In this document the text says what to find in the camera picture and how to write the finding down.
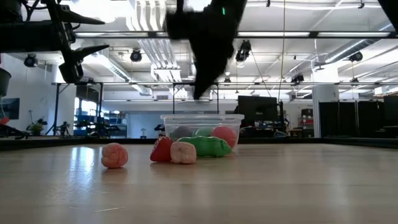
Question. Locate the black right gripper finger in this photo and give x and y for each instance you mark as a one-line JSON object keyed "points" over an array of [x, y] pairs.
{"points": [[210, 74]]}

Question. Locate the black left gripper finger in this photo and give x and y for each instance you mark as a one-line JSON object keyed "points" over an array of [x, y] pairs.
{"points": [[72, 70], [77, 18]]}

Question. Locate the red toy tomato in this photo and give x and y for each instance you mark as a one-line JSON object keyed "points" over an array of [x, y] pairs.
{"points": [[225, 134]]}

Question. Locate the brown rounded toy vegetable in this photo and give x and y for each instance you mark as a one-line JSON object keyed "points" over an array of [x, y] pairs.
{"points": [[183, 132]]}

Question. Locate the background black robot arm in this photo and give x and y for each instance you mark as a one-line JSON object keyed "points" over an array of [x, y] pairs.
{"points": [[63, 127]]}

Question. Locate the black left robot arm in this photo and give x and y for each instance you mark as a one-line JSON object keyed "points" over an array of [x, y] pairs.
{"points": [[9, 9]]}

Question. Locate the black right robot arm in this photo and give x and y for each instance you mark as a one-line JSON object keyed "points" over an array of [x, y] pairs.
{"points": [[392, 9]]}

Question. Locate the clear plastic tupperware container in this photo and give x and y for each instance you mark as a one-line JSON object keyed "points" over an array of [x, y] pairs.
{"points": [[202, 118]]}

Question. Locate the black ceiling spotlight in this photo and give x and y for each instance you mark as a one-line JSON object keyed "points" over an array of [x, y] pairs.
{"points": [[297, 79], [356, 56], [30, 61], [136, 56]]}

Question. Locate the black hanging pot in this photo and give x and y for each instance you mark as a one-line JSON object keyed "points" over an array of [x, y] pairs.
{"points": [[4, 82]]}

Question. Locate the green potted plant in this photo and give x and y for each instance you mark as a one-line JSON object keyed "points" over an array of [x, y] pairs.
{"points": [[36, 127]]}

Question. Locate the green toy pea pod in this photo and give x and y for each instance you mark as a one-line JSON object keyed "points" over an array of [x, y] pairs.
{"points": [[208, 146]]}

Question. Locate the red toy strawberry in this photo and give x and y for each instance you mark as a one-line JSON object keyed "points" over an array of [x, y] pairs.
{"points": [[161, 151]]}

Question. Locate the orange-pink toy peach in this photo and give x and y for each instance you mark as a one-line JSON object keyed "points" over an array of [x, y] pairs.
{"points": [[114, 156]]}

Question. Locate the black room divider panel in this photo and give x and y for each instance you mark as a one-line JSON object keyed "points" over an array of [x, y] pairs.
{"points": [[342, 118]]}

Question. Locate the black background frame stand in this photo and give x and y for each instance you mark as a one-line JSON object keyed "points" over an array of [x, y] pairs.
{"points": [[57, 109]]}

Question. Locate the dark wall picture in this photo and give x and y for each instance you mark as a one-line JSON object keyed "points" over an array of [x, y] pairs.
{"points": [[9, 109]]}

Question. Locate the black table edge rail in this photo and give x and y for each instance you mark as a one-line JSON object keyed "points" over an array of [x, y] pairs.
{"points": [[62, 143]]}

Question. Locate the black overhead frame bar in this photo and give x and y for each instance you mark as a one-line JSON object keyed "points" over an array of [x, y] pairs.
{"points": [[314, 34]]}

